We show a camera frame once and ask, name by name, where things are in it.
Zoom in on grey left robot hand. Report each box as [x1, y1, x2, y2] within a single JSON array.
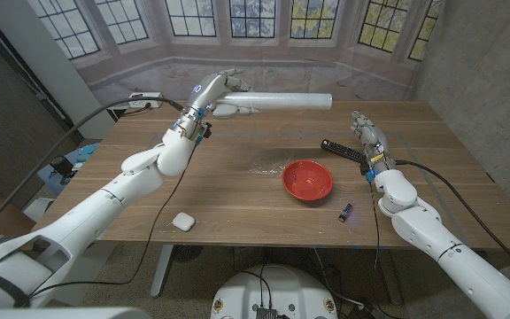
[[182, 67, 260, 124]]

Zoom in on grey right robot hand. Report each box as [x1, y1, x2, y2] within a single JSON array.
[[350, 110, 397, 183]]

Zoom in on cling film roll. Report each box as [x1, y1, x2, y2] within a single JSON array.
[[219, 91, 334, 112]]

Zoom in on clear cling film sheet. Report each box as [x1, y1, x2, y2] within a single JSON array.
[[236, 108, 327, 176]]

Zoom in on black TV remote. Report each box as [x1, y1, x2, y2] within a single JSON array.
[[321, 138, 367, 164]]

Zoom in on red plate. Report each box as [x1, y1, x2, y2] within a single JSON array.
[[281, 159, 334, 202]]

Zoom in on white AirPods case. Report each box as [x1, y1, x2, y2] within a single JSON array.
[[172, 211, 197, 232]]

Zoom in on white power strip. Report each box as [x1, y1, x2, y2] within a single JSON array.
[[127, 91, 164, 110]]

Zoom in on small black battery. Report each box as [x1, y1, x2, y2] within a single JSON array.
[[337, 202, 354, 223]]

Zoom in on printed window backdrop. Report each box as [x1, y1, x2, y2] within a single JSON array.
[[27, 0, 444, 107]]

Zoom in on grey table leg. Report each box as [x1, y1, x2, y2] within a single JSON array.
[[376, 248, 405, 306], [150, 244, 174, 298]]

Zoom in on blue box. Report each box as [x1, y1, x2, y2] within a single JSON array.
[[36, 142, 101, 196]]

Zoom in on black round object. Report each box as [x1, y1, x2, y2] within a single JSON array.
[[50, 154, 74, 178]]

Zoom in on black round fan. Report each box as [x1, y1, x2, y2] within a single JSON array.
[[170, 245, 204, 263]]

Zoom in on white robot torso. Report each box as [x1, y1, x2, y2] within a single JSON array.
[[210, 264, 339, 319]]

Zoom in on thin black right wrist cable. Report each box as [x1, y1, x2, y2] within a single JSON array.
[[369, 181, 383, 271]]

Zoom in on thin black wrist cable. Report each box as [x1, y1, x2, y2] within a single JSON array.
[[369, 181, 383, 271], [28, 144, 198, 299]]

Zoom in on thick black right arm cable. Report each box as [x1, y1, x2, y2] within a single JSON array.
[[395, 159, 510, 278]]

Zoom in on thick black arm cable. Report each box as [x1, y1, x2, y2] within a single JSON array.
[[0, 96, 185, 243], [395, 159, 510, 278]]

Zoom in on thin black left wrist cable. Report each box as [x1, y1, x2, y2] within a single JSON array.
[[28, 144, 198, 299]]

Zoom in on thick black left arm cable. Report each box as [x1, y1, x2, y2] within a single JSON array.
[[0, 96, 185, 243]]

